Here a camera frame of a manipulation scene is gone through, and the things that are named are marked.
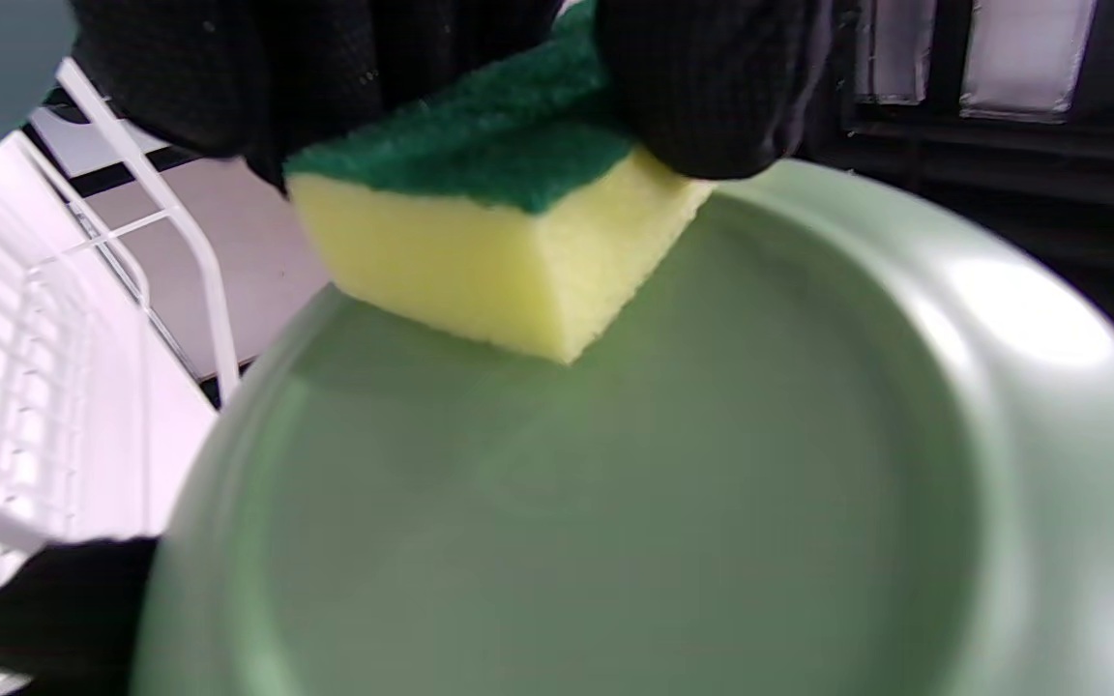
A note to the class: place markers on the person's right hand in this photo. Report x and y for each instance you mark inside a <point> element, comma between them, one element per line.
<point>64,619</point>

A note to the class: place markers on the person's left hand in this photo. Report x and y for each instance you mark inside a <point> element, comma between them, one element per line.
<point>277,68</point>

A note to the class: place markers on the yellow green sponge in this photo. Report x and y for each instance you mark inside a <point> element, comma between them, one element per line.
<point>499,261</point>

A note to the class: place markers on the light green plate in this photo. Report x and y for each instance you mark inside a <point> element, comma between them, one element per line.
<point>663,503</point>

